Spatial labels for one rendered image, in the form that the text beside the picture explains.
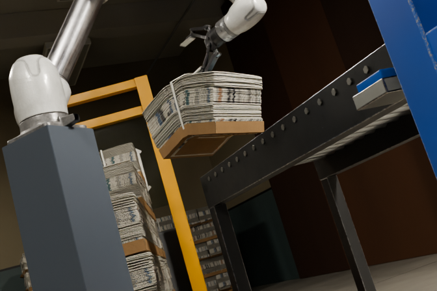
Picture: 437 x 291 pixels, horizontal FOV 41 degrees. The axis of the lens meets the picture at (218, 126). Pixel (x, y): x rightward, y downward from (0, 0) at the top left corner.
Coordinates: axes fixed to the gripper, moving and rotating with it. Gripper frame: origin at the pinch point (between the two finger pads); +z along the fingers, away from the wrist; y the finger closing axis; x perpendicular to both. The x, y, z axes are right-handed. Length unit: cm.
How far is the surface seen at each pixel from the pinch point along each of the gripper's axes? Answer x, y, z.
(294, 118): -43, 58, -63
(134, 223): -31, 58, 25
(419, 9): -87, 68, -118
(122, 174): 6, 24, 67
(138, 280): -32, 78, 30
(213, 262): 407, 31, 422
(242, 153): -28, 55, -32
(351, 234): 34, 86, -19
